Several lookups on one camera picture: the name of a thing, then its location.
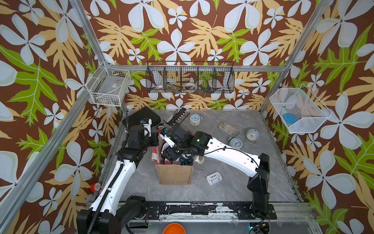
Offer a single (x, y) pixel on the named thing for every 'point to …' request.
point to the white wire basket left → (108, 86)
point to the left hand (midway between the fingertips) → (157, 131)
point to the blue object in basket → (289, 118)
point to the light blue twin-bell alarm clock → (235, 142)
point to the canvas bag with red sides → (172, 173)
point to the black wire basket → (190, 77)
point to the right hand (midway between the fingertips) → (167, 150)
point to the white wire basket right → (299, 110)
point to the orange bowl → (175, 228)
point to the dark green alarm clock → (183, 158)
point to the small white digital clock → (214, 178)
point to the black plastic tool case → (135, 116)
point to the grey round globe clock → (252, 135)
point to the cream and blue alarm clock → (195, 119)
